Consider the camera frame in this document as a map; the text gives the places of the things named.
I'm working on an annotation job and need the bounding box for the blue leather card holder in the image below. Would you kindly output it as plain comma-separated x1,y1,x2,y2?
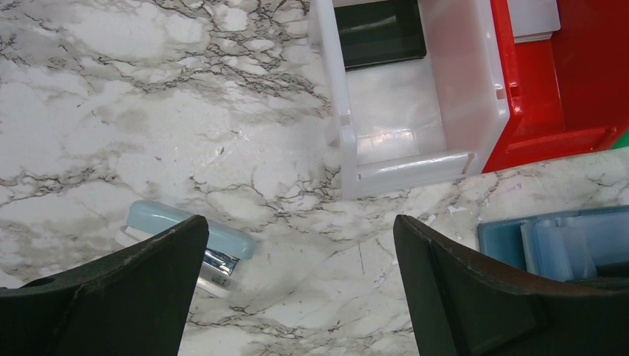
477,205,628,282

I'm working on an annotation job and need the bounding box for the light blue stapler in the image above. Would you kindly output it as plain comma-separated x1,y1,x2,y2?
115,200,257,298

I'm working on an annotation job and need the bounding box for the red plastic bin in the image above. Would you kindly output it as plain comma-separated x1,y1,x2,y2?
484,1,628,172

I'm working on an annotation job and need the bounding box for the translucent white plastic bin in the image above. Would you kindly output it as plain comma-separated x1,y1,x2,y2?
309,1,510,200

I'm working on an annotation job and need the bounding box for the green plastic bin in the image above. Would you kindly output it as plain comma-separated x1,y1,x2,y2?
612,130,629,149

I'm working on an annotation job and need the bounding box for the black card in white bin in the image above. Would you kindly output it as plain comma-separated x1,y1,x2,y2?
335,0,427,71

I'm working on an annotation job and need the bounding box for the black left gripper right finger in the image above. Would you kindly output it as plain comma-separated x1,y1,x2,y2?
393,215,628,355

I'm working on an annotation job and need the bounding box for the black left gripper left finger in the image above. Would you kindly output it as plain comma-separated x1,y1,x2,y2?
1,215,208,355

